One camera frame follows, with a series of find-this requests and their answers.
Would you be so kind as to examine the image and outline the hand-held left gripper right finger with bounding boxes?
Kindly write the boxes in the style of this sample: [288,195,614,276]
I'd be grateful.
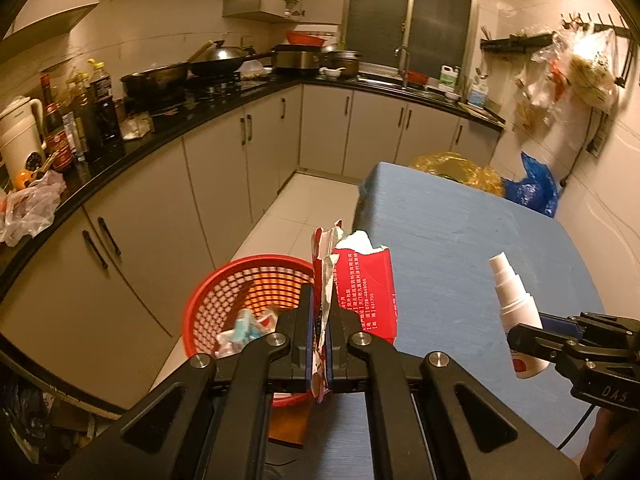
[325,290,583,480]

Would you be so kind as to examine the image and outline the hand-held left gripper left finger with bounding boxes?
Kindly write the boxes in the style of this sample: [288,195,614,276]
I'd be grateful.
[57,282,318,480]

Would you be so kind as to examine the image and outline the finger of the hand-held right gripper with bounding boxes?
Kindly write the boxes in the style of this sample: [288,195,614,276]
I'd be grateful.
[539,311,640,348]
[506,322,583,376]

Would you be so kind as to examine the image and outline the white spray bottle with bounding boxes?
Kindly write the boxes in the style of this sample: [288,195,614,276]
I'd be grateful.
[489,252,551,380]

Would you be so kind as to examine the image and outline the torn red paper box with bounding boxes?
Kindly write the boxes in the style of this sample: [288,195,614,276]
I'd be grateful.
[327,230,398,346]

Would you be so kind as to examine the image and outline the shiny red foil wrapper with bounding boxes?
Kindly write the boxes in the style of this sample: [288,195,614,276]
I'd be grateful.
[311,219,346,403]

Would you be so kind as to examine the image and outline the red plastic basket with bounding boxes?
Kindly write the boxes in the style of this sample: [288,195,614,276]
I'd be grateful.
[181,255,318,408]

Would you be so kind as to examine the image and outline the person's right hand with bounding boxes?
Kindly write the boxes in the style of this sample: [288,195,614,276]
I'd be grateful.
[580,402,638,466]

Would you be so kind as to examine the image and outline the red white packet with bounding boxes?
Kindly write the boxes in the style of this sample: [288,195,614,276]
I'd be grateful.
[257,305,281,331]

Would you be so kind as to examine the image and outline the white plastic bag in basket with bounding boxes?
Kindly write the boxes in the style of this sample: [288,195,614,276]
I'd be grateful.
[215,327,251,358]

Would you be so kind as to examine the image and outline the orange wooden stool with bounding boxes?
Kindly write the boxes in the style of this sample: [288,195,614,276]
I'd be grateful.
[267,400,311,448]

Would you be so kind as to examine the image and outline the blue plastic bag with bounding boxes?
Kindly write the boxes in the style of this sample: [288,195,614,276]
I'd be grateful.
[504,152,558,218]

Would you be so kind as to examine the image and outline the yellow plastic bag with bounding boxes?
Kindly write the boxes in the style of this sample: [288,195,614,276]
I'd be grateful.
[410,151,505,197]

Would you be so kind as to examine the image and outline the grey base cabinets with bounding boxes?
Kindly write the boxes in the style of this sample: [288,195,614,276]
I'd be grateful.
[0,85,501,406]

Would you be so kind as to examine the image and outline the hanging bag of dried goods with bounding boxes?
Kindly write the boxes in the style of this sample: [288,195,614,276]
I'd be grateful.
[515,67,556,133]

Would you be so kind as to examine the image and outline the black kitchen counter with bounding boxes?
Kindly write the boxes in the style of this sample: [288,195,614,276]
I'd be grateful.
[0,72,506,301]

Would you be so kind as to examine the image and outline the hanging plastic bags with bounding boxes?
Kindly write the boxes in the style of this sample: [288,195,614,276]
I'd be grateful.
[555,27,621,111]

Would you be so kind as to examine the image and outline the white bottle with blue label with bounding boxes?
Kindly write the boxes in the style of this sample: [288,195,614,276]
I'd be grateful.
[467,75,490,108]

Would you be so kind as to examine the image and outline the gas stove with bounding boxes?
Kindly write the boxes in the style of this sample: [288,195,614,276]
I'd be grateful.
[187,80,241,101]

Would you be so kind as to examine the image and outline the crumpled silver foil bag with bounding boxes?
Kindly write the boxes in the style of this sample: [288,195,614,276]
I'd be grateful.
[121,114,153,141]

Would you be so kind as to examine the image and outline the brown lidded pot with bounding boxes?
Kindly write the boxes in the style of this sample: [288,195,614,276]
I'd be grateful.
[327,50,362,78]

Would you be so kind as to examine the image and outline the steel cooking pot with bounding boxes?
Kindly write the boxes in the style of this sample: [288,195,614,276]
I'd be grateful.
[272,45,321,71]

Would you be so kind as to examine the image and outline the black wok with steel lid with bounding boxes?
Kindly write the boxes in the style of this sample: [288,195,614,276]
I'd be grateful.
[189,40,273,77]

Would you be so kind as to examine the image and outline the steel kitchen faucet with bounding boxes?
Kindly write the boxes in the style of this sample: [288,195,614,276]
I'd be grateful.
[395,45,412,88]

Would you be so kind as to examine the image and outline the open black wok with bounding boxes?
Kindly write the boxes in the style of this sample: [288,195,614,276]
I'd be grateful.
[120,62,191,98]

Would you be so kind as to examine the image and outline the dark sauce bottle yellow cap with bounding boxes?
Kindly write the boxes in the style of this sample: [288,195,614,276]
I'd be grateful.
[89,58,123,153]

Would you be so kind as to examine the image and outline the red plastic basin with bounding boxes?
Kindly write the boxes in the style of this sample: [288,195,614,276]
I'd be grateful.
[286,31,328,47]

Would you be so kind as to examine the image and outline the crumpled white plastic bag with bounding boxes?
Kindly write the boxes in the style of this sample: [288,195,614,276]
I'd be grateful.
[0,170,67,247]

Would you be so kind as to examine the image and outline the amber oil bottle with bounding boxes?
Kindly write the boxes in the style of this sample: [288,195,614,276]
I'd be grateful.
[65,72,93,161]

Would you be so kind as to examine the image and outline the dark bottle with red label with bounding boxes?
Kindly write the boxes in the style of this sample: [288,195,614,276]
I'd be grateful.
[39,74,75,173]

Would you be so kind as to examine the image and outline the dark kitchen window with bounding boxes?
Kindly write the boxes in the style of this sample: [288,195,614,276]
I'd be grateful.
[345,0,476,81]

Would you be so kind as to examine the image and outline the white electric kettle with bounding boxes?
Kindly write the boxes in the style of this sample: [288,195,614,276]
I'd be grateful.
[0,96,46,181]

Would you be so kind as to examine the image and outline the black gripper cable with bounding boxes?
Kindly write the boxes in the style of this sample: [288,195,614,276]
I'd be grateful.
[556,402,598,450]

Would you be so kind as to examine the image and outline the black wall power cable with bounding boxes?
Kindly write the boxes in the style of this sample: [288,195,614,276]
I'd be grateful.
[560,110,601,188]

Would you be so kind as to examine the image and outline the black wall hook rack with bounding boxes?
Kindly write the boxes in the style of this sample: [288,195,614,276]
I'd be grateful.
[481,12,631,53]

